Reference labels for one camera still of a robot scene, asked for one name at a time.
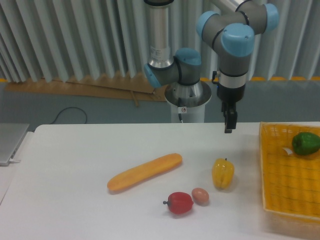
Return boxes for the orange toy bread loaf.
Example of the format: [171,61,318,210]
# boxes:
[106,153,183,192]

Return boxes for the brown toy egg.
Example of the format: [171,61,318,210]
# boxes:
[191,187,210,205]

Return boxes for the red toy bell pepper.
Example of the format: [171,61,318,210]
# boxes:
[162,192,194,215]

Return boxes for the brown cardboard sheet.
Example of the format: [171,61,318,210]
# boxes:
[5,71,166,107]

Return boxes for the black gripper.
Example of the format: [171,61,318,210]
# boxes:
[217,84,246,134]

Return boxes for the green toy bell pepper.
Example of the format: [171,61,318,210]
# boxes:
[291,132,320,156]

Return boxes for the silver laptop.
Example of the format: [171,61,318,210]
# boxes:
[0,123,29,167]

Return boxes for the black floor cable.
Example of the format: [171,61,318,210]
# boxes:
[48,106,88,125]

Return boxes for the yellow woven basket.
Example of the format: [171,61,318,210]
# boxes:
[259,122,320,222]

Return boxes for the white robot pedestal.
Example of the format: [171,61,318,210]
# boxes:
[164,81,212,123]

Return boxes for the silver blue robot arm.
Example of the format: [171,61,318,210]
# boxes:
[144,0,280,133]

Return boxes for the white paper label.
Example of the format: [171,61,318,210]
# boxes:
[282,147,293,156]

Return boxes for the yellow toy bell pepper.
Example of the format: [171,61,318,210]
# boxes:
[211,158,235,190]

